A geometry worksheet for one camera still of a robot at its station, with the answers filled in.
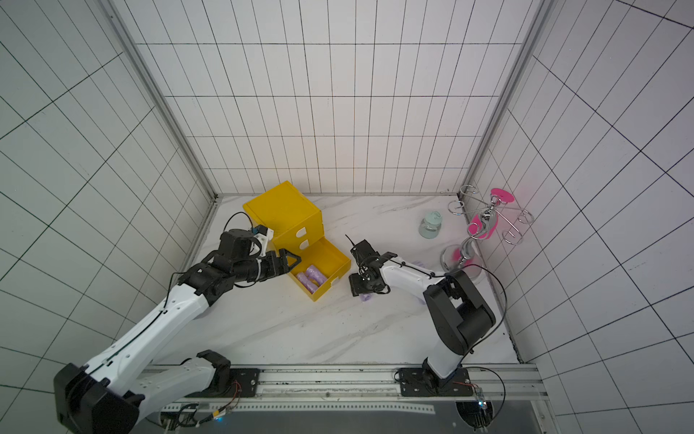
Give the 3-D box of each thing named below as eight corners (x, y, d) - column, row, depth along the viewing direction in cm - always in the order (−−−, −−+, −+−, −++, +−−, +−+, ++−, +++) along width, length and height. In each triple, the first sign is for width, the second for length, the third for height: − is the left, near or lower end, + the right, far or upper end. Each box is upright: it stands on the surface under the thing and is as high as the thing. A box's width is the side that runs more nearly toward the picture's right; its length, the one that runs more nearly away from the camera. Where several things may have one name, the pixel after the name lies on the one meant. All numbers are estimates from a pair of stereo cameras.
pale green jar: (426, 241, 105) (431, 227, 98) (417, 230, 108) (421, 217, 101) (440, 233, 107) (446, 220, 100) (431, 223, 110) (436, 210, 103)
